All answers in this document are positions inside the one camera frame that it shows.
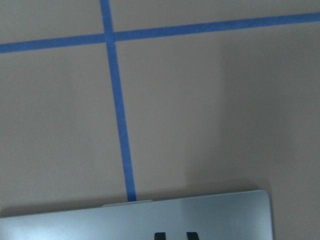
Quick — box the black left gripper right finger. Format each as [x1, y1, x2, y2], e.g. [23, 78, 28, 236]
[186, 232, 200, 240]

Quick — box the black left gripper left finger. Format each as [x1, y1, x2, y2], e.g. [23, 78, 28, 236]
[154, 232, 166, 240]

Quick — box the silver closed laptop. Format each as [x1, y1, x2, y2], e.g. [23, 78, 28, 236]
[0, 190, 274, 240]

